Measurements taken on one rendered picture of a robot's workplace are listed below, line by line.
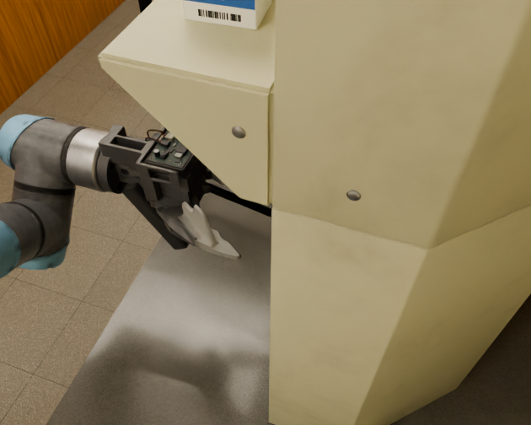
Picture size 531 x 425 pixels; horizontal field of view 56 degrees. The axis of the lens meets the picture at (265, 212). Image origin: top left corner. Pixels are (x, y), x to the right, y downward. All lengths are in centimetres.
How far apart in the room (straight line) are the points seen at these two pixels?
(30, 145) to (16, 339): 145
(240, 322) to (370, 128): 60
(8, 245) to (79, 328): 145
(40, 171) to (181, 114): 38
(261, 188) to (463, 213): 13
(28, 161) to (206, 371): 40
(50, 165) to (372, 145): 46
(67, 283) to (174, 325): 131
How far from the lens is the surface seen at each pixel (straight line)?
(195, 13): 35
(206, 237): 55
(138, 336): 85
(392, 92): 27
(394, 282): 38
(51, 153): 66
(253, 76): 30
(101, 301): 204
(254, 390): 79
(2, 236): 57
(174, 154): 57
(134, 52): 33
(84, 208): 235
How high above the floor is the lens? 168
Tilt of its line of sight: 50 degrees down
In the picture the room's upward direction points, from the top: straight up
